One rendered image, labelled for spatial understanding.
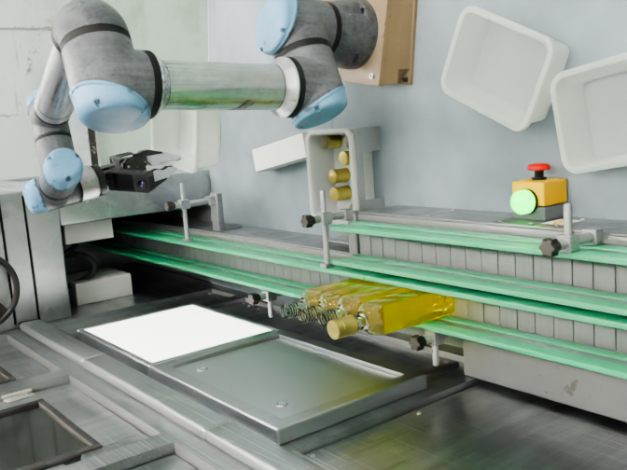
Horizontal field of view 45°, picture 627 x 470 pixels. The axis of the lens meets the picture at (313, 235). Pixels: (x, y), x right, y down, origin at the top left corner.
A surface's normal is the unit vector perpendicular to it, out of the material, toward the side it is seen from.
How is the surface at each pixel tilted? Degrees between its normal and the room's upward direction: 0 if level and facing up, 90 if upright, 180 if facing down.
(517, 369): 0
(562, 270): 0
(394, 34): 90
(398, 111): 0
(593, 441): 90
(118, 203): 90
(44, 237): 90
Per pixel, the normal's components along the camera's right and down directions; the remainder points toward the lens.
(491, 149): -0.79, 0.15
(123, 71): 0.58, -0.29
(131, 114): 0.17, 0.94
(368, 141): 0.61, 0.08
